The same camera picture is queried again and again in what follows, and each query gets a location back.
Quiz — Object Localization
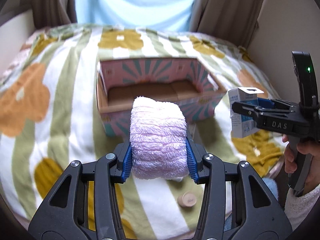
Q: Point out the white fluffy sleeve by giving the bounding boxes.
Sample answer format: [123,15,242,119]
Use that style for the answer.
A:
[284,185,319,231]

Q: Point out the beige round jar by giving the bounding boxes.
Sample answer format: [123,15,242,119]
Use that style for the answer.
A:
[177,191,197,207]

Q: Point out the light blue window curtain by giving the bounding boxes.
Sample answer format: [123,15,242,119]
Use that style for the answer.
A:
[75,0,195,32]

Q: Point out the brown right curtain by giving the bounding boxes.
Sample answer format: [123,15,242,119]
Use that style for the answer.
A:
[189,0,264,48]

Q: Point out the pink fluffy towel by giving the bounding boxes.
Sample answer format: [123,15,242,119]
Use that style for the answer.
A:
[130,96,189,180]

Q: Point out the white blue small carton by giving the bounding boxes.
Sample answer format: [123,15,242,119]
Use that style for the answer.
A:
[228,87,264,139]

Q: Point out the floral striped blanket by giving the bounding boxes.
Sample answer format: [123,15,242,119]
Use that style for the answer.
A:
[1,24,284,239]

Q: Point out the brown left curtain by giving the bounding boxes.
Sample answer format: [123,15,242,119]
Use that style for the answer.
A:
[20,0,77,29]

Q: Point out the pink teal cardboard box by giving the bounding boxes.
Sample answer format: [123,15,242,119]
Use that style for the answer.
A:
[96,57,227,137]

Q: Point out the brown curtain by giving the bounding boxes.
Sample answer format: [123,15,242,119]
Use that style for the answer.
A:
[189,0,264,48]
[20,0,77,29]

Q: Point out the person's right hand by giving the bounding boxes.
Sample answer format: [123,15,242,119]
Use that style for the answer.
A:
[284,141,319,195]

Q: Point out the light blue fluffy cloth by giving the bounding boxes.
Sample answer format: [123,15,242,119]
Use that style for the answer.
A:
[263,178,279,200]

